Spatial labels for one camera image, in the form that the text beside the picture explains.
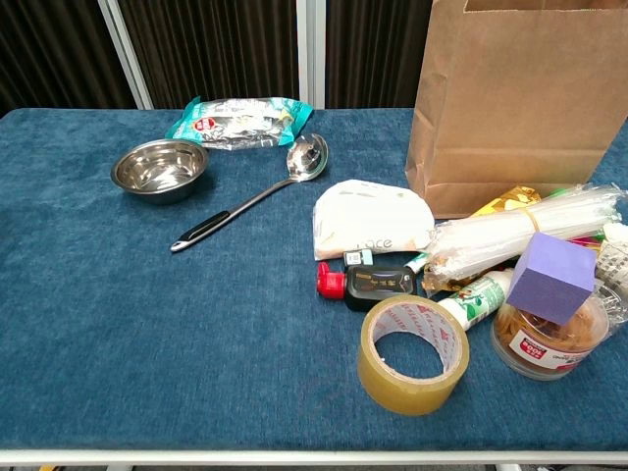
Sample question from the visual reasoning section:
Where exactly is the dark pleated curtain panel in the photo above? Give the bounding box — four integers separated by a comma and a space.
117, 0, 301, 110
325, 0, 434, 110
0, 0, 137, 119

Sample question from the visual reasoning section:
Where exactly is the blue felt table cover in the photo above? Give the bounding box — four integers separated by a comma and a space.
0, 107, 628, 452

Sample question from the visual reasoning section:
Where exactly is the teal silver snack packet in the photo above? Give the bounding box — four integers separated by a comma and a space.
165, 95, 314, 152

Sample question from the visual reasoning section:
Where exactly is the white orange packet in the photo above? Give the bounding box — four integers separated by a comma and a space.
596, 223, 628, 295

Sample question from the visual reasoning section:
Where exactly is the brown paper carrier bag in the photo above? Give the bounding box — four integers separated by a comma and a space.
404, 0, 628, 221

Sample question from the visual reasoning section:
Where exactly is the transparent tape roll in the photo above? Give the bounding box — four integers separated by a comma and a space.
356, 293, 471, 417

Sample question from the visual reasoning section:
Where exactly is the white bottle green print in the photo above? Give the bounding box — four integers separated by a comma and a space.
436, 268, 515, 333

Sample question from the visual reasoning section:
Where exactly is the clear plastic bag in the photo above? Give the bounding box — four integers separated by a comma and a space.
424, 183, 628, 276

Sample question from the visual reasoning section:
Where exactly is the white aluminium frame post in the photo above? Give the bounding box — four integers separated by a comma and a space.
295, 0, 327, 110
96, 0, 154, 110

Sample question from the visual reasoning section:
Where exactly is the stainless steel bowl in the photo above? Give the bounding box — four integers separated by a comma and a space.
110, 138, 210, 206

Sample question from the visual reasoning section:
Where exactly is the cup of orange bands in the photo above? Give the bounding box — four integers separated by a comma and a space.
491, 293, 610, 382

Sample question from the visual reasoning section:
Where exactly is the purple foam cube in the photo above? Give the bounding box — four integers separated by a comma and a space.
505, 232, 599, 327

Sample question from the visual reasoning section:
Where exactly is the steel ladle black handle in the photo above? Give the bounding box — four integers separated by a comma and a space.
169, 132, 330, 254

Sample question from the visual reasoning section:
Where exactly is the white tissue pack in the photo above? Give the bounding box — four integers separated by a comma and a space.
312, 179, 437, 261

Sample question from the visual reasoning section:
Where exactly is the gold biscuit packet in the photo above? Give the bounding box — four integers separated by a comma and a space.
422, 184, 543, 298

